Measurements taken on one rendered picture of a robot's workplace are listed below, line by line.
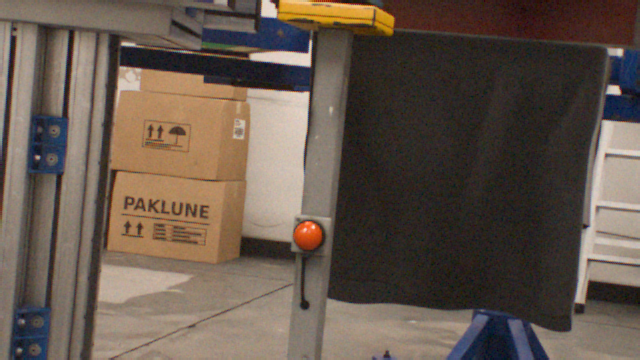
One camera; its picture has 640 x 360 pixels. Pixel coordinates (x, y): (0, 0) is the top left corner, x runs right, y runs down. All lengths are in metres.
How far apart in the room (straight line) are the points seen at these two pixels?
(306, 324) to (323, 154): 0.23
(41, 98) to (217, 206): 4.47
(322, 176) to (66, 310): 0.52
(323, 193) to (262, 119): 5.16
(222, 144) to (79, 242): 4.44
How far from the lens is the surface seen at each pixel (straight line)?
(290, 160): 6.76
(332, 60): 1.65
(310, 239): 1.62
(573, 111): 1.89
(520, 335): 3.19
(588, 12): 2.33
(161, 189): 6.48
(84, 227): 1.97
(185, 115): 6.43
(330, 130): 1.65
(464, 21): 2.47
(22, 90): 1.91
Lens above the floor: 0.81
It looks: 3 degrees down
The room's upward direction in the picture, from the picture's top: 6 degrees clockwise
